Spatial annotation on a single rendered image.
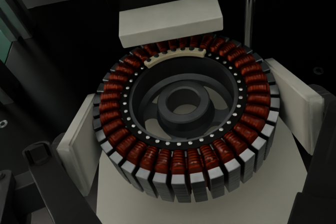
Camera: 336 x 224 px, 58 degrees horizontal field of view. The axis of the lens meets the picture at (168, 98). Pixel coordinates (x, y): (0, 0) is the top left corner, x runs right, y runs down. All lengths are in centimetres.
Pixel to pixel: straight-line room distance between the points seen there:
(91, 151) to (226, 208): 10
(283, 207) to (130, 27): 15
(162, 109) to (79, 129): 5
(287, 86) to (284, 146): 8
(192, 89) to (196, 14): 5
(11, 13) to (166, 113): 26
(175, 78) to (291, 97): 8
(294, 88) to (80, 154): 11
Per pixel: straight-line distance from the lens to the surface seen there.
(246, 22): 25
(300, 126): 16
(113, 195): 23
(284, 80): 17
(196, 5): 19
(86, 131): 17
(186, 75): 21
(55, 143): 18
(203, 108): 18
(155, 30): 18
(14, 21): 40
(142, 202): 23
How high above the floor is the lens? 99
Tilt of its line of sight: 52 degrees down
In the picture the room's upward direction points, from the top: 15 degrees counter-clockwise
